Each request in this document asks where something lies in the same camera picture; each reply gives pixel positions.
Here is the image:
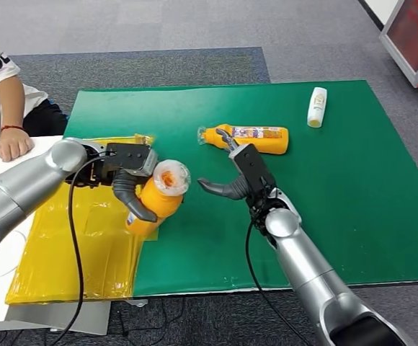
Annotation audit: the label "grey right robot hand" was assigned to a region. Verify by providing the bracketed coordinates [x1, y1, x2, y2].
[197, 128, 251, 202]

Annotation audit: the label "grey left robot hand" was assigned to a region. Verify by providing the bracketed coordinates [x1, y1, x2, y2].
[112, 167, 158, 224]

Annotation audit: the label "person's left hand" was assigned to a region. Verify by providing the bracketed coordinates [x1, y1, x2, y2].
[0, 128, 35, 164]

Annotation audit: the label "orange detergent bottle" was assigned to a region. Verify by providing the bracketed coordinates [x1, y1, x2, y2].
[125, 159, 192, 239]
[197, 124, 290, 156]

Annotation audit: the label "small white bottle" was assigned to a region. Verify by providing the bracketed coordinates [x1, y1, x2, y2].
[307, 86, 328, 129]

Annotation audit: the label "yellow taped cardboard box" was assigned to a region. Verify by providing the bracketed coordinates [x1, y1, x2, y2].
[5, 135, 159, 306]

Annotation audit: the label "green table mat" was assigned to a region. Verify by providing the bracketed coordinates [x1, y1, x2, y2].
[62, 79, 418, 298]

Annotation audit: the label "red and white cabinet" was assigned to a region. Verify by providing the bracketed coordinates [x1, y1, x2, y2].
[378, 0, 418, 89]

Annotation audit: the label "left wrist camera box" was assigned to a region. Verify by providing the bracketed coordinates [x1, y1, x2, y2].
[106, 142, 158, 179]

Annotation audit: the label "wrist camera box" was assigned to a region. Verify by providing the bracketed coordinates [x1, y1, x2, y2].
[229, 143, 278, 198]
[106, 142, 158, 179]

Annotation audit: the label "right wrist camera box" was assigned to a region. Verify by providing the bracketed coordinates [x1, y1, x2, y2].
[229, 143, 278, 198]

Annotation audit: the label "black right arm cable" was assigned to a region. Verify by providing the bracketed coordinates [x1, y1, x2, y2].
[245, 220, 312, 346]

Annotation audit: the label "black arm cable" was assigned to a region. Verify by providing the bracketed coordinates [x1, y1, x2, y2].
[50, 152, 118, 346]
[245, 220, 312, 346]

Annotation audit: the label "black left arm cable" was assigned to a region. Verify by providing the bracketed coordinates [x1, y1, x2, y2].
[50, 152, 118, 346]

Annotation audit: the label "black floor cable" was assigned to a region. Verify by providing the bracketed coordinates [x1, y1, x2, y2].
[116, 299, 170, 337]

